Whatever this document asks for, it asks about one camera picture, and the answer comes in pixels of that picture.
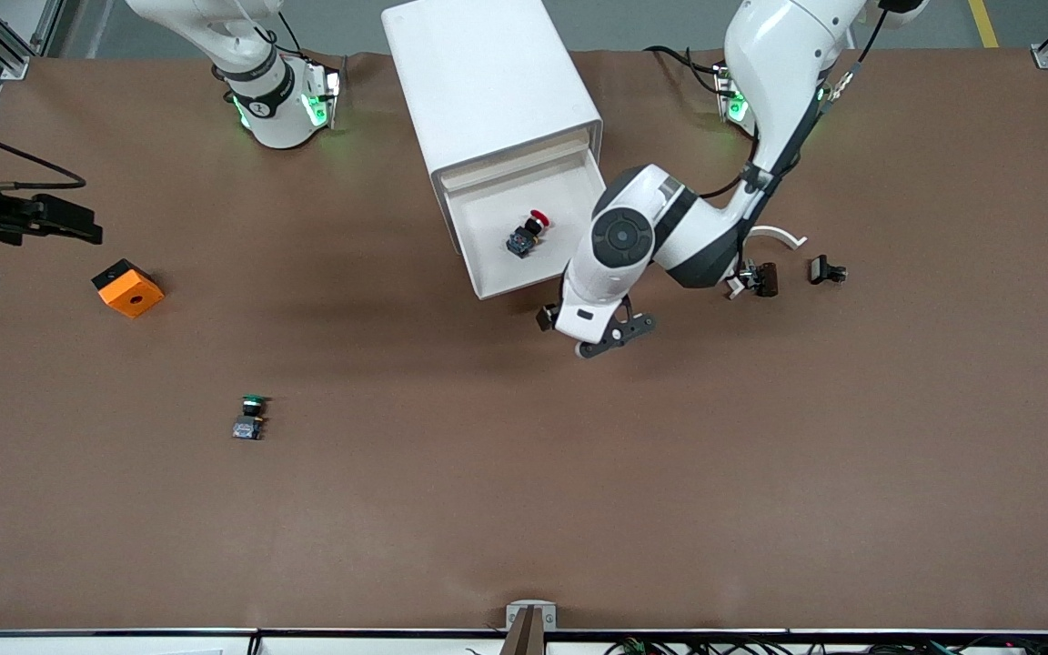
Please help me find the white plastic tray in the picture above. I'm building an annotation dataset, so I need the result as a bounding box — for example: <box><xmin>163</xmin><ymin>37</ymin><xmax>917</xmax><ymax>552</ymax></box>
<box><xmin>442</xmin><ymin>148</ymin><xmax>609</xmax><ymax>301</ymax></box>

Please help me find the red push button switch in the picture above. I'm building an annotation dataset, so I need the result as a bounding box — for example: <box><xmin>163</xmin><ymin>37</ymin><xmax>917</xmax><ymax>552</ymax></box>
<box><xmin>505</xmin><ymin>208</ymin><xmax>553</xmax><ymax>259</ymax></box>

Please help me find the orange and black box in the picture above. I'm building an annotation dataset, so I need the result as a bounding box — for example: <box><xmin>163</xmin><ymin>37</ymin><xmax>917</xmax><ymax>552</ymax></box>
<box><xmin>91</xmin><ymin>258</ymin><xmax>166</xmax><ymax>319</ymax></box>

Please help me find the dark brown small component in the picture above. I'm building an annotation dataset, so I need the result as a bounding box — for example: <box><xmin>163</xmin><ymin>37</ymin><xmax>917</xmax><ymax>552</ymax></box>
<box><xmin>742</xmin><ymin>259</ymin><xmax>780</xmax><ymax>298</ymax></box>

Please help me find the white curved plastic part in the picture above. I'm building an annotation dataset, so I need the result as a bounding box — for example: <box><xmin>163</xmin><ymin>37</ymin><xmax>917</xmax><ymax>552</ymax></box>
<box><xmin>726</xmin><ymin>225</ymin><xmax>809</xmax><ymax>301</ymax></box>

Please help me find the green push button switch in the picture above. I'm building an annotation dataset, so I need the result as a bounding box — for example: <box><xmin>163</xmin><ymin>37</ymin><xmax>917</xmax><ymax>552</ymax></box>
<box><xmin>231</xmin><ymin>394</ymin><xmax>272</xmax><ymax>442</ymax></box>

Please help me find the black left arm base cable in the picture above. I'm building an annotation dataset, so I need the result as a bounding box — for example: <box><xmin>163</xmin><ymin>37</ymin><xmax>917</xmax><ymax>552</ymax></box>
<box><xmin>645</xmin><ymin>44</ymin><xmax>734</xmax><ymax>96</ymax></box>

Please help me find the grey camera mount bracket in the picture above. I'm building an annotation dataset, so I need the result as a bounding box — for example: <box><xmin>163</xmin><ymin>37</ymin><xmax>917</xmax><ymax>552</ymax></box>
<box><xmin>505</xmin><ymin>600</ymin><xmax>558</xmax><ymax>631</ymax></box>

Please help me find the brown camera post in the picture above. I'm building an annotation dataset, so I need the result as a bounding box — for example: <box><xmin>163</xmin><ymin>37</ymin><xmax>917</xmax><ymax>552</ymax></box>
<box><xmin>501</xmin><ymin>607</ymin><xmax>547</xmax><ymax>655</ymax></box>

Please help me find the white table edge rail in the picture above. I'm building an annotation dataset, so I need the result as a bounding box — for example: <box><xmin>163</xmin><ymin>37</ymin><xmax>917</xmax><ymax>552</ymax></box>
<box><xmin>0</xmin><ymin>628</ymin><xmax>1048</xmax><ymax>655</ymax></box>

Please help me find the cable bundle under table edge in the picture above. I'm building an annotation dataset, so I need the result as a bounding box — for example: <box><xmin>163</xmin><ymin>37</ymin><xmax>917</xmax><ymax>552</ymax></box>
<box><xmin>604</xmin><ymin>637</ymin><xmax>1048</xmax><ymax>655</ymax></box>

